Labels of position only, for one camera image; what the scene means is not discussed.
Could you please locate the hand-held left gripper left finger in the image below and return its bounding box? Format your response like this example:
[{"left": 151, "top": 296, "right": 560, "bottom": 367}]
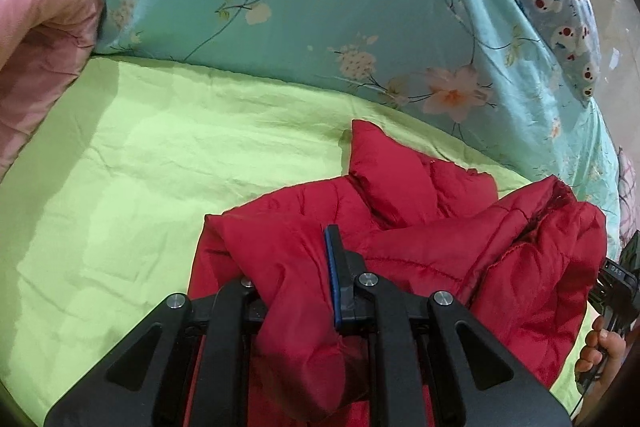
[{"left": 44, "top": 278, "right": 267, "bottom": 427}]

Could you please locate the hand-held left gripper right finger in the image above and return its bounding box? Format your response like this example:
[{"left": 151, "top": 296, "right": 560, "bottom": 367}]
[{"left": 323, "top": 224, "right": 572, "bottom": 427}]

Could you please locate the red puffer jacket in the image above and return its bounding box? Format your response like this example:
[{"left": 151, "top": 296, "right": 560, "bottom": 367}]
[{"left": 182, "top": 119, "right": 609, "bottom": 427}]

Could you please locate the person's right hand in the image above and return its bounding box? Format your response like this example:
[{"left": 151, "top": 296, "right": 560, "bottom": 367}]
[{"left": 574, "top": 327, "right": 629, "bottom": 389}]

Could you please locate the light green bed sheet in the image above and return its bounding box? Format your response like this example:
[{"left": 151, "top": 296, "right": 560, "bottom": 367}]
[{"left": 0, "top": 54, "right": 592, "bottom": 427}]

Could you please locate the pink quilt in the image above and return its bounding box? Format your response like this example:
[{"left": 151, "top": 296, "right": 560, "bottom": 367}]
[{"left": 0, "top": 0, "right": 105, "bottom": 182}]

